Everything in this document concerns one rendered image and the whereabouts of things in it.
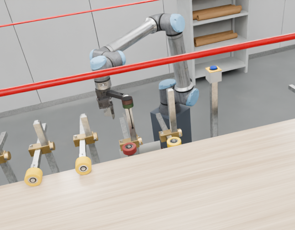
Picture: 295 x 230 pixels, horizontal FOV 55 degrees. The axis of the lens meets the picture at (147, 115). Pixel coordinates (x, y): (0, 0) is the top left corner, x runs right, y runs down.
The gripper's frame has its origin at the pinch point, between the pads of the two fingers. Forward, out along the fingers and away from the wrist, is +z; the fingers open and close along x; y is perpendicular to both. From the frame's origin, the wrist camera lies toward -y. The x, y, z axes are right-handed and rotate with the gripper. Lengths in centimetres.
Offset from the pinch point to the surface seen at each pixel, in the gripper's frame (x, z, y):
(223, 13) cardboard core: -229, 7, -167
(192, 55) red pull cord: 121, -75, -13
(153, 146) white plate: 5.8, 23.9, -20.2
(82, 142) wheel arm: 14.0, 4.4, 20.1
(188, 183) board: 56, 10, -28
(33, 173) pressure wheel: 34, 3, 43
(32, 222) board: 58, 10, 42
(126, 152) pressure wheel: 22.9, 10.8, -3.3
